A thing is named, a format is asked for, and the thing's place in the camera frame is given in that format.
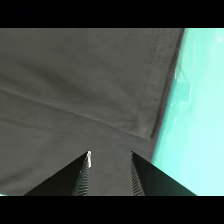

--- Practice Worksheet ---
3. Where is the black T-shirt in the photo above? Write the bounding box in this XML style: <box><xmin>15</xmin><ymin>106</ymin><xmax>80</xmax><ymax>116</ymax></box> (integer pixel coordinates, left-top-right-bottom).
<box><xmin>0</xmin><ymin>28</ymin><xmax>186</xmax><ymax>197</ymax></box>

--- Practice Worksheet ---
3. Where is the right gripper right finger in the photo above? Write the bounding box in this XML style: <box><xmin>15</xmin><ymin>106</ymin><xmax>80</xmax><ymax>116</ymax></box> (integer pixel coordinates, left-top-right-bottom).
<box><xmin>130</xmin><ymin>150</ymin><xmax>198</xmax><ymax>197</ymax></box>

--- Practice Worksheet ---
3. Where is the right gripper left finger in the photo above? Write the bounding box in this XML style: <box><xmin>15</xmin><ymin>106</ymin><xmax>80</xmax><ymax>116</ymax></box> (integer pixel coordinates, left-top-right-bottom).
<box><xmin>24</xmin><ymin>150</ymin><xmax>93</xmax><ymax>197</ymax></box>

